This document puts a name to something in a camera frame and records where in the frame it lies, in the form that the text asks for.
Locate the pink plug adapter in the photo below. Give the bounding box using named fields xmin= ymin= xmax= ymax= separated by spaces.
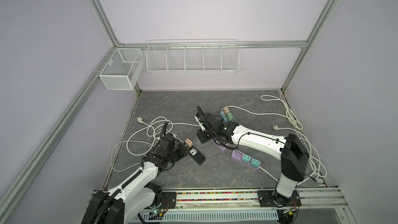
xmin=184 ymin=139 xmax=193 ymax=148

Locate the black power strip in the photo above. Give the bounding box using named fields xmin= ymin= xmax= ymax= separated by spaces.
xmin=188 ymin=146 xmax=206 ymax=166

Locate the purple power strip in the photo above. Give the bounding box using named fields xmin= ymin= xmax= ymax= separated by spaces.
xmin=231 ymin=150 xmax=261 ymax=170
xmin=215 ymin=143 xmax=228 ymax=152

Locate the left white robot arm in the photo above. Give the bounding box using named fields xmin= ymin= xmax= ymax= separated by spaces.
xmin=81 ymin=122 xmax=187 ymax=224

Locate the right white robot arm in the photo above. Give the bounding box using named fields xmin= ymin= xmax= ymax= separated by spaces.
xmin=195 ymin=106 xmax=309 ymax=208

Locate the teal power strip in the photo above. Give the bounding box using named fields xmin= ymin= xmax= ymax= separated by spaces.
xmin=220 ymin=111 xmax=229 ymax=123

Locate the green adapter on teal strip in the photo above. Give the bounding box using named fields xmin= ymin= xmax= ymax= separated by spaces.
xmin=226 ymin=112 xmax=234 ymax=121

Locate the pink adapter on teal strip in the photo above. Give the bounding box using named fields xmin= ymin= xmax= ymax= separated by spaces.
xmin=222 ymin=107 xmax=230 ymax=115

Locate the white mesh box basket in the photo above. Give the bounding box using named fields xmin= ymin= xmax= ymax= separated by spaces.
xmin=99 ymin=48 xmax=145 ymax=91

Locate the white power cable with plug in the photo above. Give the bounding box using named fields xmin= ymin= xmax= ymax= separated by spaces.
xmin=110 ymin=116 xmax=201 ymax=173

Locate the white wire shelf basket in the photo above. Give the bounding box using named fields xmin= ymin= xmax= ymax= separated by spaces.
xmin=146 ymin=39 xmax=240 ymax=73

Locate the long white cable right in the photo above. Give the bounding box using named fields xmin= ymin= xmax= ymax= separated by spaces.
xmin=228 ymin=94 xmax=328 ymax=187

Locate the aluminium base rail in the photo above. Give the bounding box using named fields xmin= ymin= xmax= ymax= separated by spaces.
xmin=80 ymin=186 xmax=349 ymax=224

